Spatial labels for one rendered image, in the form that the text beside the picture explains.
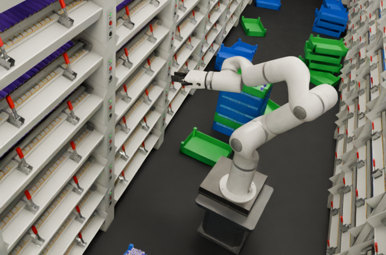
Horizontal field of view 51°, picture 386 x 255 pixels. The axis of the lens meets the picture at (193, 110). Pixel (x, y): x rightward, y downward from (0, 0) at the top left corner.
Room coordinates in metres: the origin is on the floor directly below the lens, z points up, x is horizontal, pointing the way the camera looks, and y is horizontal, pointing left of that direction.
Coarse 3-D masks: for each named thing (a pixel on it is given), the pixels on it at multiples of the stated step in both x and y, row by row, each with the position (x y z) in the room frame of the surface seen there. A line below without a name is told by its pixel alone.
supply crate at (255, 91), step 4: (240, 68) 2.40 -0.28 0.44; (240, 72) 2.40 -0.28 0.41; (244, 84) 2.18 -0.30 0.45; (268, 84) 2.31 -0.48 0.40; (272, 84) 2.30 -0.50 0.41; (244, 88) 2.18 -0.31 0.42; (248, 88) 2.17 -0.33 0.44; (252, 88) 2.16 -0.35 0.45; (256, 88) 2.16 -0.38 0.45; (264, 88) 2.14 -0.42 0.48; (268, 88) 2.19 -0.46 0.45; (248, 92) 2.17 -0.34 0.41; (252, 92) 2.16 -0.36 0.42; (256, 92) 2.15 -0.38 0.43; (260, 92) 2.14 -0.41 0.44; (264, 92) 2.14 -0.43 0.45; (260, 96) 2.14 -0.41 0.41; (264, 96) 2.13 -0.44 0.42
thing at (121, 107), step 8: (160, 48) 1.95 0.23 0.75; (152, 56) 1.92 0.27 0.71; (160, 56) 1.94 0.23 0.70; (168, 56) 1.93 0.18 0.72; (152, 64) 1.85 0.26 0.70; (160, 64) 1.88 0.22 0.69; (144, 72) 1.76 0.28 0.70; (144, 80) 1.70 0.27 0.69; (136, 88) 1.62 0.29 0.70; (144, 88) 1.67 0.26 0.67; (120, 96) 1.52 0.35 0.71; (136, 96) 1.56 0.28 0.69; (120, 104) 1.47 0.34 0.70; (128, 104) 1.49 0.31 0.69; (120, 112) 1.42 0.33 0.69
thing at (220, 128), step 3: (213, 123) 2.24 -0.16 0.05; (216, 123) 2.24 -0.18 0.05; (213, 126) 2.24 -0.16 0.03; (216, 126) 2.23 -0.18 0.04; (219, 126) 2.22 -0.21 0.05; (213, 129) 2.23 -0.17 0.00; (216, 129) 2.23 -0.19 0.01; (219, 129) 2.22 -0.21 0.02; (222, 129) 2.21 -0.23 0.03; (225, 129) 2.20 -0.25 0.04; (228, 129) 2.20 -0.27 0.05; (222, 132) 2.21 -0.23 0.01; (225, 132) 2.20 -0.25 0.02; (228, 132) 2.20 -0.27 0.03; (231, 132) 2.19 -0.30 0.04; (228, 135) 2.19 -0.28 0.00
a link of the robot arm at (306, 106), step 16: (272, 64) 1.38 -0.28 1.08; (288, 64) 1.34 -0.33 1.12; (304, 64) 1.34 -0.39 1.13; (272, 80) 1.36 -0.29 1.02; (288, 80) 1.31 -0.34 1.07; (304, 80) 1.27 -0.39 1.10; (288, 96) 1.27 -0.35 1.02; (304, 96) 1.21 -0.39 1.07; (304, 112) 1.17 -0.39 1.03; (320, 112) 1.20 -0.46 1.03
